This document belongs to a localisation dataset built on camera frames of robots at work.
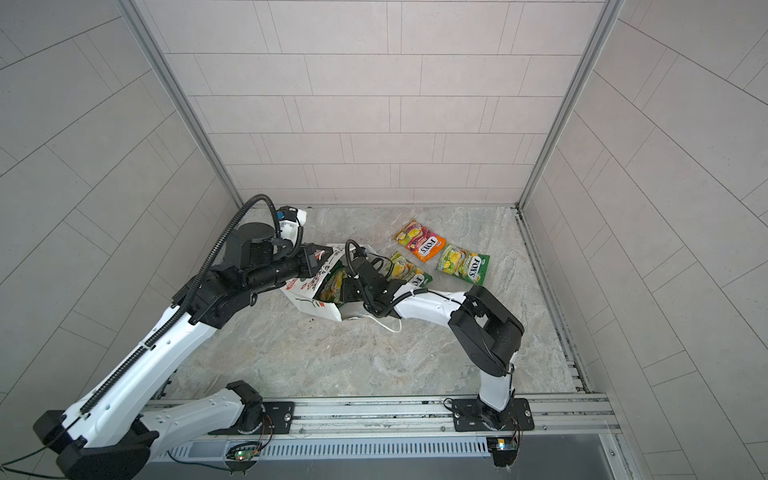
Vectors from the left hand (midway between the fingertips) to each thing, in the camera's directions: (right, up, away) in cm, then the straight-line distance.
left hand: (340, 250), depth 64 cm
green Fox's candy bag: (+14, -9, +33) cm, 37 cm away
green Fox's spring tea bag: (+34, -7, +34) cm, 48 cm away
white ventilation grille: (+13, -46, +4) cm, 48 cm away
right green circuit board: (+37, -46, +4) cm, 60 cm away
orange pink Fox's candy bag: (+20, 0, +40) cm, 45 cm away
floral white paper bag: (-9, -10, +7) cm, 15 cm away
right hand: (-4, -13, +21) cm, 25 cm away
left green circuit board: (-21, -45, +1) cm, 49 cm away
